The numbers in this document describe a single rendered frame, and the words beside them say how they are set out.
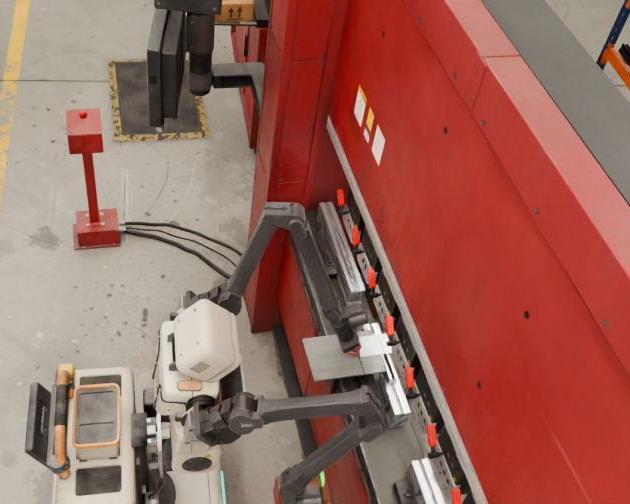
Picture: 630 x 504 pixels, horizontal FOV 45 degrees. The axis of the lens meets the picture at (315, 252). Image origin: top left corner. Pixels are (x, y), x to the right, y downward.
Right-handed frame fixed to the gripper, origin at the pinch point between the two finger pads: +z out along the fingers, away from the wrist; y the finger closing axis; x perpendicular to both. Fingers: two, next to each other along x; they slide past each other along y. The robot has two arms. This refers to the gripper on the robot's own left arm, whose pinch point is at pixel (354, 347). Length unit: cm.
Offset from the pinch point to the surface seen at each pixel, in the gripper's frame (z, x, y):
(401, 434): 17.9, -3.9, -29.1
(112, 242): 49, 117, 155
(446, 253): -62, -40, -24
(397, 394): 9.5, -8.0, -18.5
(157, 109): -56, 37, 99
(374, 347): 4.5, -6.4, -0.3
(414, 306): -35.5, -26.2, -17.5
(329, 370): -3.8, 10.3, -7.4
